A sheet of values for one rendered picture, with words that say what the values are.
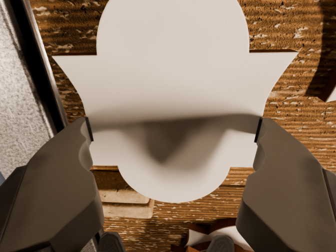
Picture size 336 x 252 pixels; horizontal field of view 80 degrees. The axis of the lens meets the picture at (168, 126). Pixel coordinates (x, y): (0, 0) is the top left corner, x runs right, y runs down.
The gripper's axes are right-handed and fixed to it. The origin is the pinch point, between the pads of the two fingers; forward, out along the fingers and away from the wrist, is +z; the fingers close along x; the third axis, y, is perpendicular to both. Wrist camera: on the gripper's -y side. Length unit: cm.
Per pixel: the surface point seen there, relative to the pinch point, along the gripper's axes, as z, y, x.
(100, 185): 1.7, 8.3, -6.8
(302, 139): 3.6, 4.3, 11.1
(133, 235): 3.6, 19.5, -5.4
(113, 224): 3.6, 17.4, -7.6
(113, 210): 1.0, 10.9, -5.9
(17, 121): 5.8, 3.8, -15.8
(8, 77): 5.8, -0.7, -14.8
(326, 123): 3.6, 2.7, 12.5
